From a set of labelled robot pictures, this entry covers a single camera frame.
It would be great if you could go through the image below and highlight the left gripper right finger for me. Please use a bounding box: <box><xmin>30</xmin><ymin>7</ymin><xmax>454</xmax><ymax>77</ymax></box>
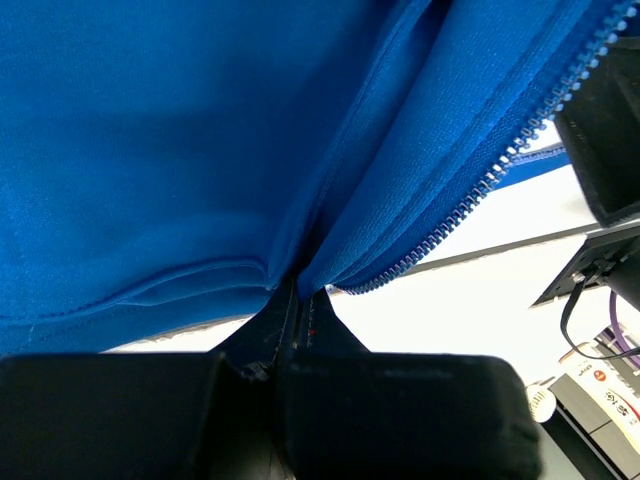
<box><xmin>277</xmin><ymin>291</ymin><xmax>542</xmax><ymax>479</ymax></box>

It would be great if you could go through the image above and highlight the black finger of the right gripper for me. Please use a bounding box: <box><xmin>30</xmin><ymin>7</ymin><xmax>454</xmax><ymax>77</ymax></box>
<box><xmin>554</xmin><ymin>37</ymin><xmax>639</xmax><ymax>226</ymax></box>

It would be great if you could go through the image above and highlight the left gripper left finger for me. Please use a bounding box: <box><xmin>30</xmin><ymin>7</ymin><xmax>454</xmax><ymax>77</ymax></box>
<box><xmin>1</xmin><ymin>282</ymin><xmax>298</xmax><ymax>479</ymax></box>

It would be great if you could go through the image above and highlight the blue zip jacket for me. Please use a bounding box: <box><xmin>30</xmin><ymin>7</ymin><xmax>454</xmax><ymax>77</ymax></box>
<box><xmin>1</xmin><ymin>1</ymin><xmax>639</xmax><ymax>355</ymax></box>

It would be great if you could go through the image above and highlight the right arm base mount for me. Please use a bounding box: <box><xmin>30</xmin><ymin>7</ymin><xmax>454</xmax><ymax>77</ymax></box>
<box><xmin>533</xmin><ymin>223</ymin><xmax>639</xmax><ymax>306</ymax></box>

